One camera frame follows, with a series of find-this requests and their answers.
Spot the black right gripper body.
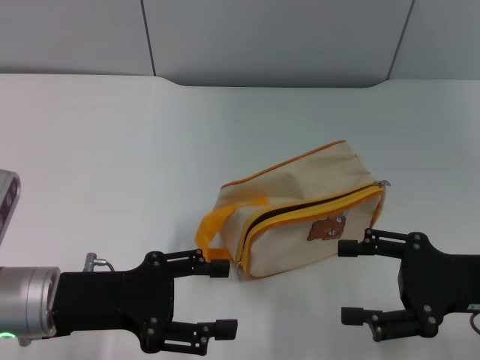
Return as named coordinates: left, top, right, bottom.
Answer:
left=396, top=231, right=480, bottom=340

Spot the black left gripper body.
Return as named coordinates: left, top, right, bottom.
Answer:
left=55, top=251, right=176, bottom=354

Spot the beige orange bear food bag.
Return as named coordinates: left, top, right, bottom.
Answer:
left=195, top=139, right=393, bottom=282

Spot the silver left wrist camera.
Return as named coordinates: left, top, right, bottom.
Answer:
left=0, top=168, right=22, bottom=251

